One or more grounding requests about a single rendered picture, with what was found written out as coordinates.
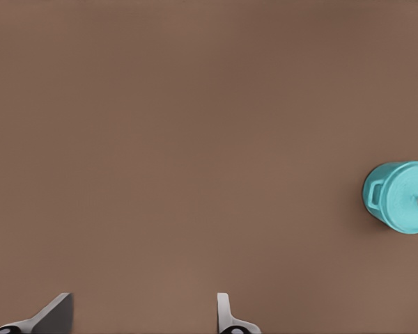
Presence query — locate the teal pot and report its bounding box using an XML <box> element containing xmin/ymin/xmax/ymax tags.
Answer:
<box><xmin>362</xmin><ymin>161</ymin><xmax>418</xmax><ymax>234</ymax></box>

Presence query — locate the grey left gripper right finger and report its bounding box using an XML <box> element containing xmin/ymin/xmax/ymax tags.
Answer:
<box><xmin>217</xmin><ymin>292</ymin><xmax>262</xmax><ymax>334</ymax></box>

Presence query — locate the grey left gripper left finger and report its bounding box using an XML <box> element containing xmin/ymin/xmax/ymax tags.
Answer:
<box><xmin>0</xmin><ymin>292</ymin><xmax>74</xmax><ymax>334</ymax></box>

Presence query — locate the teal lid with white knob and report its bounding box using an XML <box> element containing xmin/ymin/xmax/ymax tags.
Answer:
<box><xmin>385</xmin><ymin>160</ymin><xmax>418</xmax><ymax>234</ymax></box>

